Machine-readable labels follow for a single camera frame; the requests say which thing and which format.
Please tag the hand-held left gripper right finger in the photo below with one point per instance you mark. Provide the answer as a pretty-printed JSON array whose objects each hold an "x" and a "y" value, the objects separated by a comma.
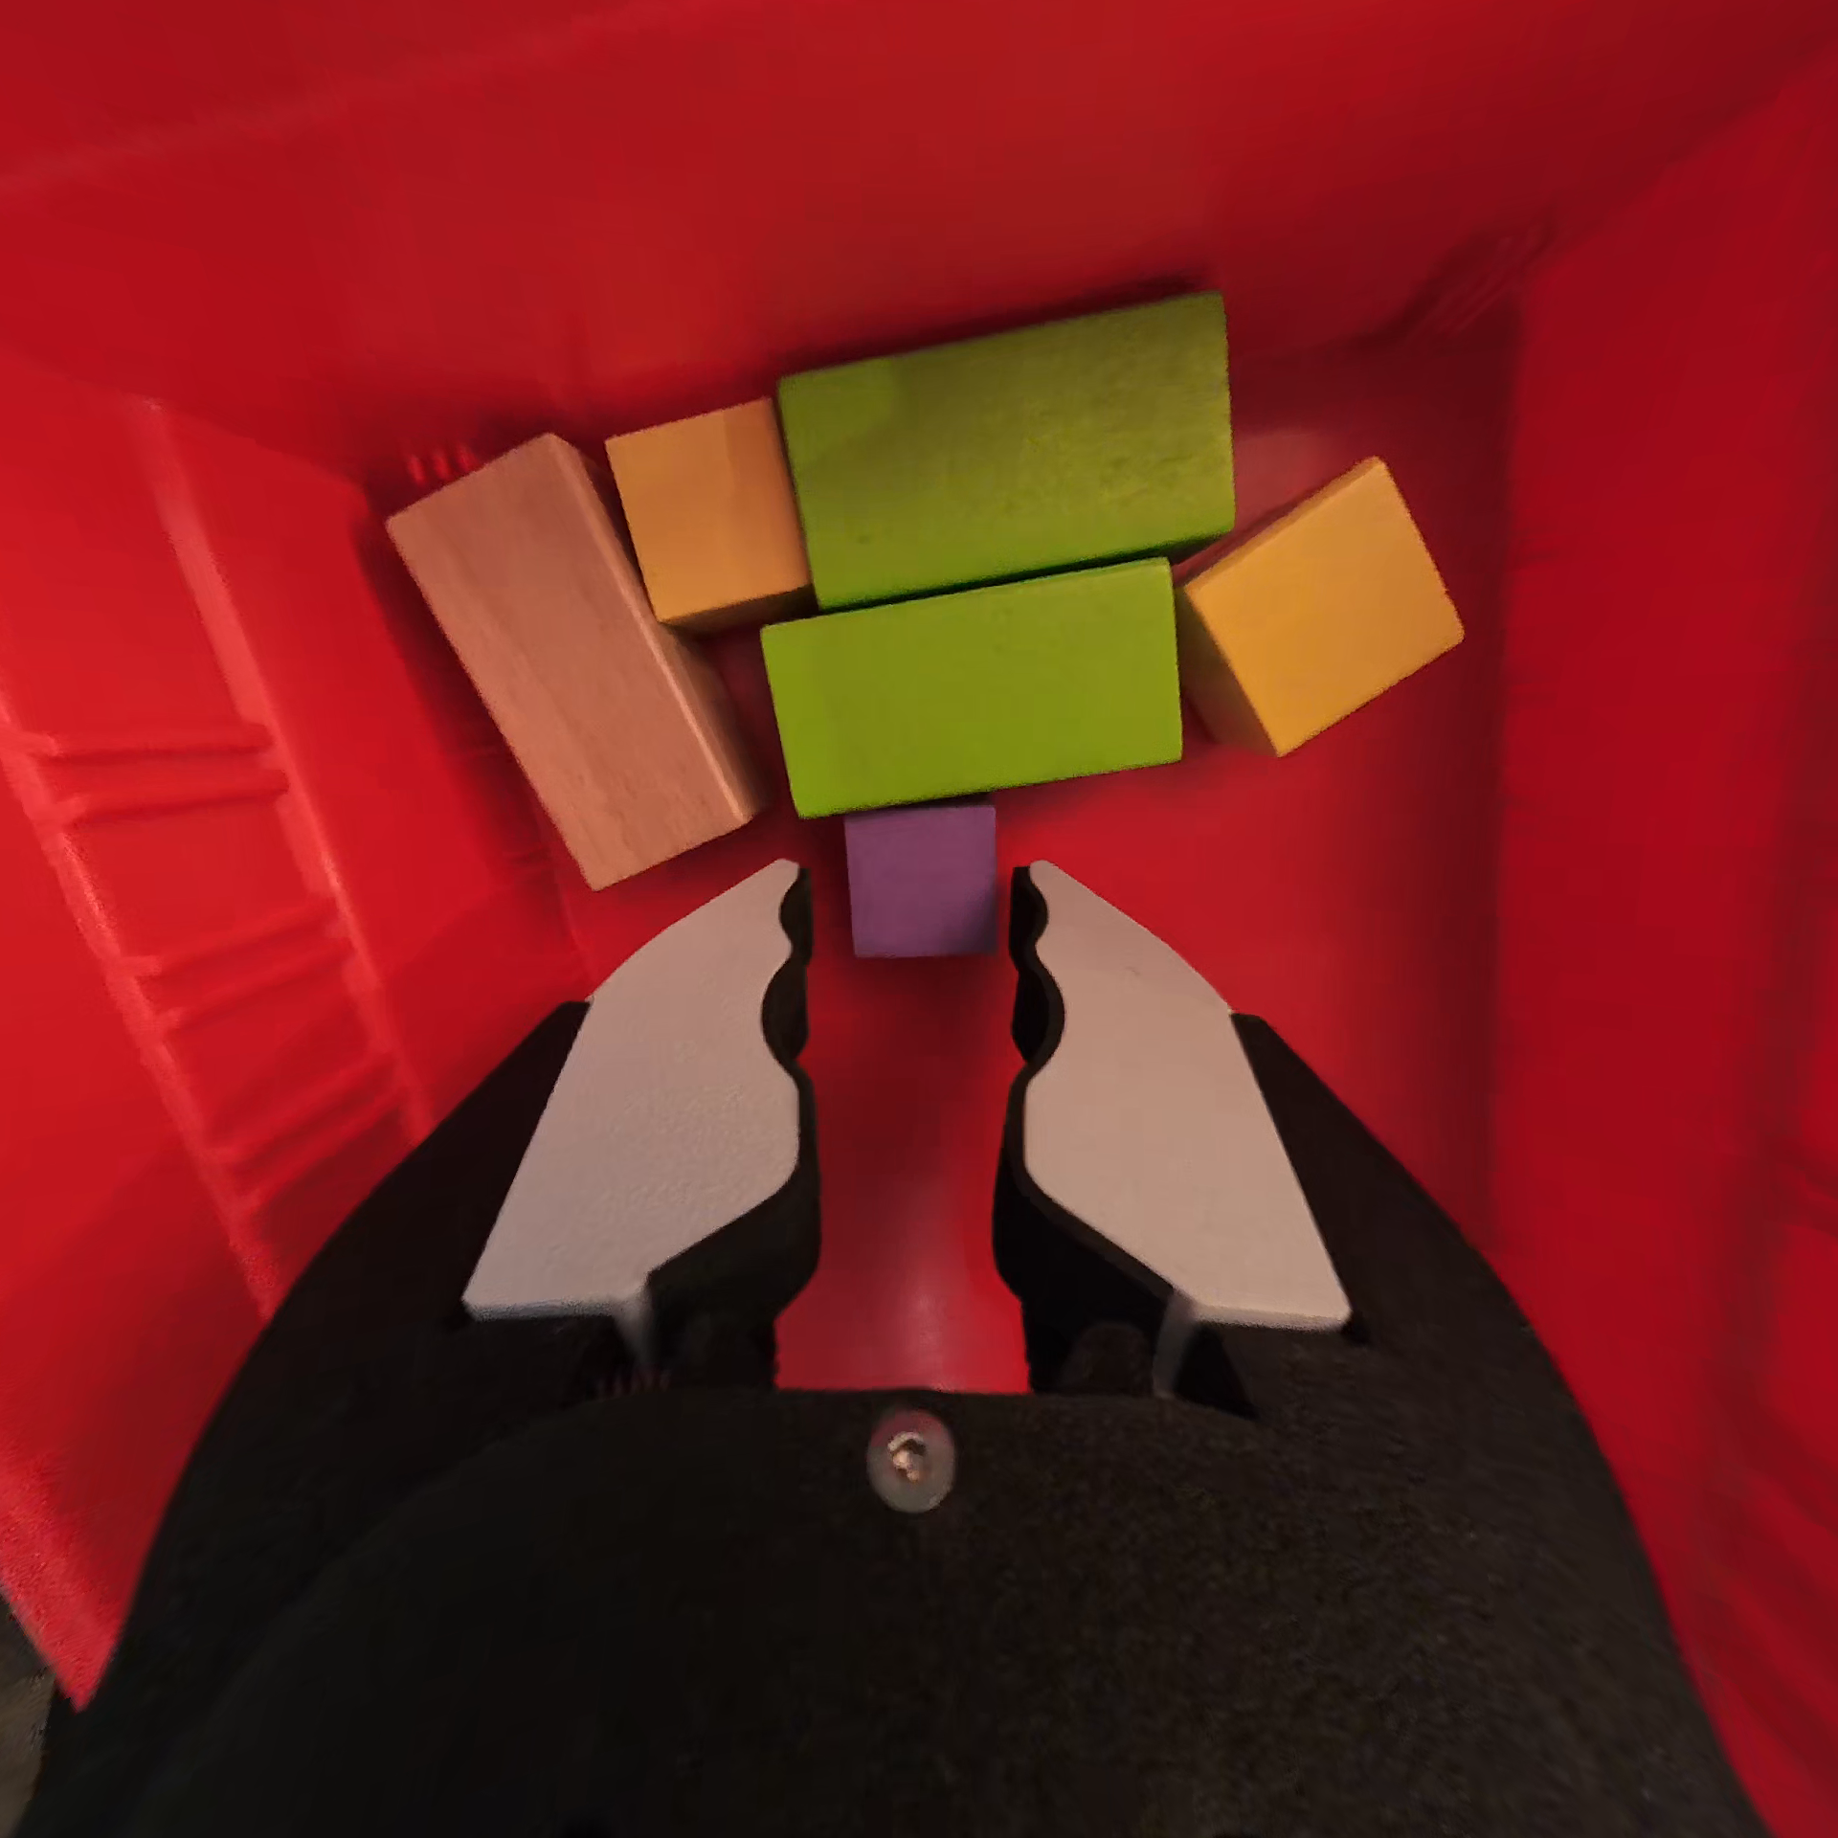
[{"x": 1162, "y": 1149}]

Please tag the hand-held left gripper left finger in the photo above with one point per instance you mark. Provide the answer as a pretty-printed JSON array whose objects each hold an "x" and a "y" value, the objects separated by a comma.
[{"x": 662, "y": 1134}]

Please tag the purple wooden cube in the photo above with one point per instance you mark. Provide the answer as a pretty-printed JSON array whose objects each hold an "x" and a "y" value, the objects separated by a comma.
[{"x": 921, "y": 876}]

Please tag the pile of coloured wooden blocks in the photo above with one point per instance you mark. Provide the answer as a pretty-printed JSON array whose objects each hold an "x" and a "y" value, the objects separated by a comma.
[{"x": 1005, "y": 445}]

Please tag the red plastic bin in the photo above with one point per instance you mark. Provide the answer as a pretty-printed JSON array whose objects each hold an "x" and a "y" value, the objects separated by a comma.
[{"x": 287, "y": 215}]

